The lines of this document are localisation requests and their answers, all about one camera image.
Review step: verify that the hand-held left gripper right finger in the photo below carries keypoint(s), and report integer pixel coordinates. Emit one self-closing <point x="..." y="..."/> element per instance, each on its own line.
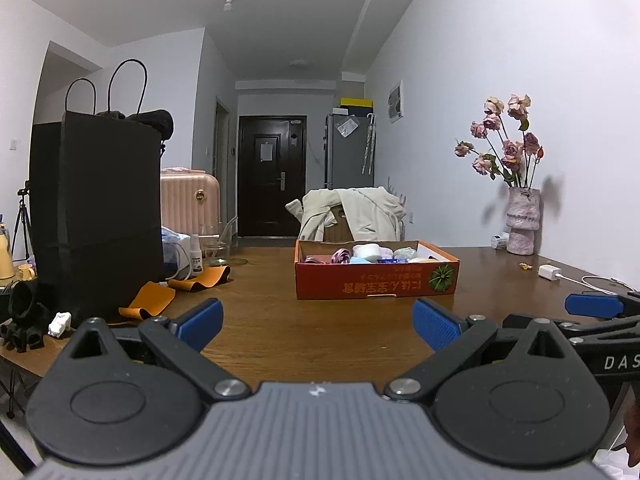
<point x="435" y="325"/>

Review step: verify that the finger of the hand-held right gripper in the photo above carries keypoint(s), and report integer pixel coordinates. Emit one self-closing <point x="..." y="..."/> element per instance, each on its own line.
<point x="592" y="306"/>
<point x="600" y="331"/>

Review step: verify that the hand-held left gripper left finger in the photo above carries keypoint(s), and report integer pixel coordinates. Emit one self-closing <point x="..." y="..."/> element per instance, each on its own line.
<point x="202" y="322"/>

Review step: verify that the red cardboard box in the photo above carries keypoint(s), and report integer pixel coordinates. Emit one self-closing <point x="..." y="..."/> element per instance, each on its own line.
<point x="375" y="280"/>

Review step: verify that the clear plastic bundle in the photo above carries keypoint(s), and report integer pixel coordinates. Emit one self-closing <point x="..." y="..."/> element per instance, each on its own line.
<point x="405" y="253"/>

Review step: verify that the small dark blue box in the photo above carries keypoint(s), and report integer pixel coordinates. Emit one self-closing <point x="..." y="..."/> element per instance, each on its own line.
<point x="388" y="261"/>

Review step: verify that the light blue fluffy ball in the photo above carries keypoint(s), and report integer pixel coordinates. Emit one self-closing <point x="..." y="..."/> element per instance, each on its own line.
<point x="360" y="260"/>

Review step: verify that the purple satin scrunchie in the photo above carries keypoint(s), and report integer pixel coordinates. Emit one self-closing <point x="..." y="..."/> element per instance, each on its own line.
<point x="332" y="257"/>

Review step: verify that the person's right hand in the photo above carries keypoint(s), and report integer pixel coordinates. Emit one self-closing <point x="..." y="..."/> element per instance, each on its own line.
<point x="634" y="430"/>

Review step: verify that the white charger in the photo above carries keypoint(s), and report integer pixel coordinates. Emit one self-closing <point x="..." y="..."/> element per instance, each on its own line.
<point x="550" y="272"/>

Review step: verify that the white spray bottle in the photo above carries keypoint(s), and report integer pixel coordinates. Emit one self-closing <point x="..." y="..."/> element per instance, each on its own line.
<point x="195" y="257"/>

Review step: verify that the clear glass bowl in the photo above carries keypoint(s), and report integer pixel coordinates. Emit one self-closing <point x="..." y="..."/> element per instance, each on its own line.
<point x="225" y="252"/>

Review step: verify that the clear bag of blue masks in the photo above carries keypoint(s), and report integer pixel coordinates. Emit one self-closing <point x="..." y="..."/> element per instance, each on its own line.
<point x="175" y="252"/>

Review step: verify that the white plastic bag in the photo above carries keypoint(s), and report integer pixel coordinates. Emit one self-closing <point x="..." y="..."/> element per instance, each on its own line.
<point x="612" y="460"/>

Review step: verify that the small white device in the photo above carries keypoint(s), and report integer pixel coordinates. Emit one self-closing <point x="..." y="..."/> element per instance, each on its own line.
<point x="500" y="241"/>

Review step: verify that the pink textured vase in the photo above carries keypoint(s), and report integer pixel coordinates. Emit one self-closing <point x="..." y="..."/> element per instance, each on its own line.
<point x="522" y="220"/>

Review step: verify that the pink ribbed suitcase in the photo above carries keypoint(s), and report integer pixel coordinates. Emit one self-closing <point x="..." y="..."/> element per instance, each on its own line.
<point x="190" y="200"/>

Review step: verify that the beige coat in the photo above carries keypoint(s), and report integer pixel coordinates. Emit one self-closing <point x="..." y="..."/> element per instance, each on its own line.
<point x="370" y="215"/>

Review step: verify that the brown chair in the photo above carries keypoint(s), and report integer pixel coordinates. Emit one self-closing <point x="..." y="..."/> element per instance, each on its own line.
<point x="339" y="225"/>

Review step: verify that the small white plastic part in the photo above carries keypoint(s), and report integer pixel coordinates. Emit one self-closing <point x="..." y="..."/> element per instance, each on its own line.
<point x="60" y="324"/>

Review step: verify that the dark wooden entrance door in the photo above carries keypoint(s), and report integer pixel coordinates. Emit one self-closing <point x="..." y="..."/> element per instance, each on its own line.
<point x="272" y="195"/>

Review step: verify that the black paper bag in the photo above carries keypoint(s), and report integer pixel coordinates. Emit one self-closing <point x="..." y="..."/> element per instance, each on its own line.
<point x="100" y="200"/>

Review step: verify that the grey side door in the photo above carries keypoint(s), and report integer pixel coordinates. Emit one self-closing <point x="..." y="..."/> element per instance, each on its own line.
<point x="222" y="160"/>

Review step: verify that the black printed plastic part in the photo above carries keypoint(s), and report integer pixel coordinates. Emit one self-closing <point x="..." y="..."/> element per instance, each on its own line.
<point x="25" y="315"/>

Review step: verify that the white paper on door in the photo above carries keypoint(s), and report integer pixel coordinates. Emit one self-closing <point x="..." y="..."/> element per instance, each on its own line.
<point x="266" y="152"/>

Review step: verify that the small yellow cup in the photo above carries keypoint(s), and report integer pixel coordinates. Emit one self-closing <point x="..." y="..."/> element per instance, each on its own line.
<point x="26" y="272"/>

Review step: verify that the grey refrigerator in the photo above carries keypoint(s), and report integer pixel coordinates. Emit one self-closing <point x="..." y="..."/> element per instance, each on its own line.
<point x="347" y="160"/>

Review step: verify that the white folded umbrella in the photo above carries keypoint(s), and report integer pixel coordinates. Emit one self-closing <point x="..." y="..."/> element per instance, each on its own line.
<point x="369" y="145"/>

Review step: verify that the dark cloth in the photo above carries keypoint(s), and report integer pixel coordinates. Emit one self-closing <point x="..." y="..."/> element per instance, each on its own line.
<point x="150" y="122"/>

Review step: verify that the yellow bottle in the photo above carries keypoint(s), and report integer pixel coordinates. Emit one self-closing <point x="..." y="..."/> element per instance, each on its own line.
<point x="6" y="257"/>

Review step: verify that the black tripod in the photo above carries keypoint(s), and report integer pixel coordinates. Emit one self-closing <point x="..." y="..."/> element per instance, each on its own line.
<point x="22" y="220"/>

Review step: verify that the clear bag on refrigerator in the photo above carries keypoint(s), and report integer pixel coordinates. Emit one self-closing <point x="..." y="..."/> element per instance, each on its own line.
<point x="347" y="127"/>

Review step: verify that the yellow box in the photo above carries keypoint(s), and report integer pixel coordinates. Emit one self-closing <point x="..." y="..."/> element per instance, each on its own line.
<point x="356" y="102"/>

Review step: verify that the white ceiling fixture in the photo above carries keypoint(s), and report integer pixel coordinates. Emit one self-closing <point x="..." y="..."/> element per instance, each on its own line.
<point x="229" y="2"/>

